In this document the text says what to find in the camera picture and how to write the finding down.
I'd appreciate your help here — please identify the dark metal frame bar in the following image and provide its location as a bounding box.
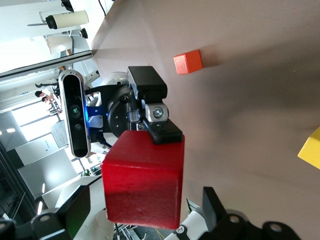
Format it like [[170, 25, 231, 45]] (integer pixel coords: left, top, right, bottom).
[[0, 49, 93, 82]]

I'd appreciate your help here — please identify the white paper board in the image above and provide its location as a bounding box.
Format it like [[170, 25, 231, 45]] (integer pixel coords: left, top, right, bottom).
[[49, 119, 70, 149]]

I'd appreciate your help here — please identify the orange wooden block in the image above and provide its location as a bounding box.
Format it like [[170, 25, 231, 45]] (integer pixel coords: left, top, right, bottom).
[[173, 49, 204, 76]]

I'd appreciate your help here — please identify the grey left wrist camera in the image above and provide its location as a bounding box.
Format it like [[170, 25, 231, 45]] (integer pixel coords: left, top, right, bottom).
[[59, 70, 92, 159]]

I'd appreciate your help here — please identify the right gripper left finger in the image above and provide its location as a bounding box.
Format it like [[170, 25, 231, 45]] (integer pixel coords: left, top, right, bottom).
[[0, 185, 91, 240]]

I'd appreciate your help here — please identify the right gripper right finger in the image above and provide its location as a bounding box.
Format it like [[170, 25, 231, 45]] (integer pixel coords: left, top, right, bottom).
[[198, 186, 301, 240]]

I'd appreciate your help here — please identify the cream cylinder with black cap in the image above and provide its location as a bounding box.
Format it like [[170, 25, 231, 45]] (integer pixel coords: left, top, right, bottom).
[[45, 10, 90, 30]]

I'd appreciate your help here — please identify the yellow wooden block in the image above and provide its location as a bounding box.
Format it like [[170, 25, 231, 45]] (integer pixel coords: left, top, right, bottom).
[[297, 125, 320, 171]]

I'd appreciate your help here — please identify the seated person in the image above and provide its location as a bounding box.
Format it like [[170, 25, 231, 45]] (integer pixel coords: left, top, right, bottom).
[[34, 84, 61, 99], [41, 96, 62, 107]]

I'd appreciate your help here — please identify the white cabinet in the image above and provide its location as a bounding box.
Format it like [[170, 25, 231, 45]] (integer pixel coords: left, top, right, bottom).
[[14, 136, 77, 201]]

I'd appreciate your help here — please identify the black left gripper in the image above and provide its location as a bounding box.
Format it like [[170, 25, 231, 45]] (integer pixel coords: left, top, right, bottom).
[[105, 65, 183, 146]]

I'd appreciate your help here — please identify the red wooden block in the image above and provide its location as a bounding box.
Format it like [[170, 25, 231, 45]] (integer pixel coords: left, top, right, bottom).
[[100, 129, 186, 230]]

